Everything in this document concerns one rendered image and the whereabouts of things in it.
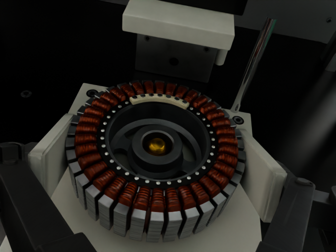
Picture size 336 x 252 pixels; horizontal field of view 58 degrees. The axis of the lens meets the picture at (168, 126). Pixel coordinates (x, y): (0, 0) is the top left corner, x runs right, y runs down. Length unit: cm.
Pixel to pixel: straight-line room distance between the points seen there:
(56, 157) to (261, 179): 11
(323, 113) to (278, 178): 18
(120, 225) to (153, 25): 11
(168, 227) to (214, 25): 11
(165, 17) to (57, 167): 10
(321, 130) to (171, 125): 15
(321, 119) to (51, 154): 25
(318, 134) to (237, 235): 14
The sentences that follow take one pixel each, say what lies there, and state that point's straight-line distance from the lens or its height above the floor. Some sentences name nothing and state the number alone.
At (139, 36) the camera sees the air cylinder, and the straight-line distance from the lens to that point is 29.
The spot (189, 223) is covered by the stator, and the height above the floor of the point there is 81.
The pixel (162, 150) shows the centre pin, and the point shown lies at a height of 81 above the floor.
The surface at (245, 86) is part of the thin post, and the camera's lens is 25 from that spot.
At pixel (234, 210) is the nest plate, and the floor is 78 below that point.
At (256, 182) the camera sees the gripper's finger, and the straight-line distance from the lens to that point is 18.
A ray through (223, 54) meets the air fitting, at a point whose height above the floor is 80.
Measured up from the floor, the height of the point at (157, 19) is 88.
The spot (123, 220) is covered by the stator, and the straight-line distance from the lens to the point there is 17.
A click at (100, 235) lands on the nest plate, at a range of 19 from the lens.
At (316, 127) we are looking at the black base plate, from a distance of 32.
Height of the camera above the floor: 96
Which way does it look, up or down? 47 degrees down
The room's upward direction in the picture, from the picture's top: 11 degrees clockwise
